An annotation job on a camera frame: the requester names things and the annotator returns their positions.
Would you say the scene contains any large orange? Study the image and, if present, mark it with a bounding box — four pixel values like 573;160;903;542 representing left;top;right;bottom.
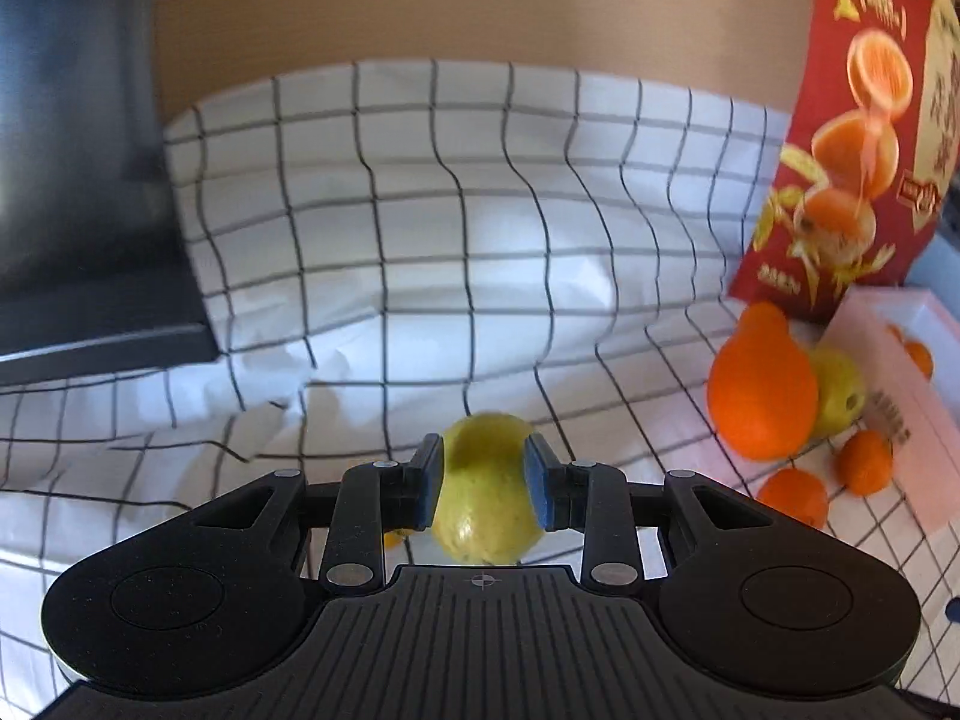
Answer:
707;301;820;462

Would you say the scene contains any dark monitor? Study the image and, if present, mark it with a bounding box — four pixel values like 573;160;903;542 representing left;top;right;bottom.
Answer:
0;0;220;387

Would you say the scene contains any green lemon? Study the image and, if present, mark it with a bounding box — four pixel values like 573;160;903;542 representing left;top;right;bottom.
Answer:
806;345;867;440

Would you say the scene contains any red snack bag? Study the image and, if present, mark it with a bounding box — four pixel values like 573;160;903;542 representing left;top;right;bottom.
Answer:
726;0;960;325

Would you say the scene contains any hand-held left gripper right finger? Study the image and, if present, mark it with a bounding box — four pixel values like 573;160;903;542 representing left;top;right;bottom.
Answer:
523;431;777;592

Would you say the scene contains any white black checked cloth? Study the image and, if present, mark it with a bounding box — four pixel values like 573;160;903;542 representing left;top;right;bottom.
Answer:
0;58;960;720

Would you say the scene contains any yellow lemon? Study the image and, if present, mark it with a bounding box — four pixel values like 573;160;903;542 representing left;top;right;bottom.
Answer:
431;412;545;567

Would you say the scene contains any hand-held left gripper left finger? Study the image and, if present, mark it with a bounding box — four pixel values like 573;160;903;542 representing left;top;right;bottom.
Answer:
193;433;445;592

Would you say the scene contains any pink cardboard box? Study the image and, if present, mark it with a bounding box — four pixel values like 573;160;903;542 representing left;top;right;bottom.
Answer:
821;286;960;541

